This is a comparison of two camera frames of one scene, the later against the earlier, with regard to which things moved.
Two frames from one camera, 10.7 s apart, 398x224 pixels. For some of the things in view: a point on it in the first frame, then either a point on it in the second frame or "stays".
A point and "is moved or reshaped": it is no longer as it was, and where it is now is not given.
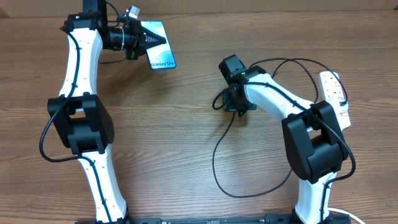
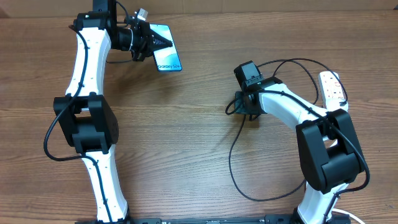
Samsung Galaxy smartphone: x=162 y=56 is moved or reshaped
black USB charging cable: x=290 y=59 to x=284 y=60
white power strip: x=332 y=89 stays
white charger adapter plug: x=337 y=108 stays
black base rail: x=282 y=219 stays
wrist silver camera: x=134 y=12 to x=142 y=14
